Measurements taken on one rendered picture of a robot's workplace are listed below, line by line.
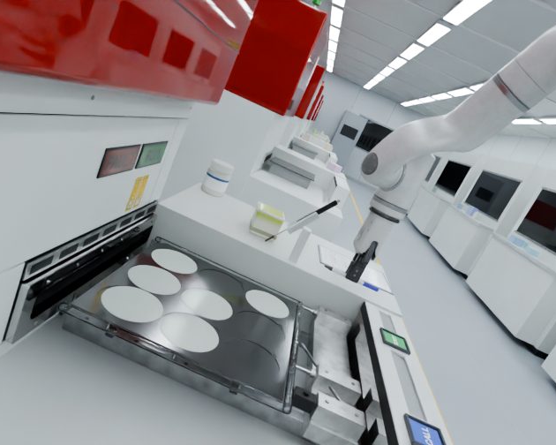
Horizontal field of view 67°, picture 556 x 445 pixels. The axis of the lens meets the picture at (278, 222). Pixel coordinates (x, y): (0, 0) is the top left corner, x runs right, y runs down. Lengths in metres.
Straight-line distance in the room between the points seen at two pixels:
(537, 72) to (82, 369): 0.87
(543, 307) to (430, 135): 4.56
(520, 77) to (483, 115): 0.08
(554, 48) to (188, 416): 0.82
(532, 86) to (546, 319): 4.65
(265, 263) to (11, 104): 0.66
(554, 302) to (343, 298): 4.47
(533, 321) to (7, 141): 5.21
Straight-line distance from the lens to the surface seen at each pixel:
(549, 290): 5.30
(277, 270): 0.98
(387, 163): 0.87
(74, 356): 0.73
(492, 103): 0.88
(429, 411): 0.74
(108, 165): 0.69
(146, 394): 0.70
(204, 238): 0.99
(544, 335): 5.43
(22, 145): 0.51
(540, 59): 0.87
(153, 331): 0.68
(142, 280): 0.81
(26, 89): 0.48
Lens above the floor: 1.28
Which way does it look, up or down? 15 degrees down
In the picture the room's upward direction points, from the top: 25 degrees clockwise
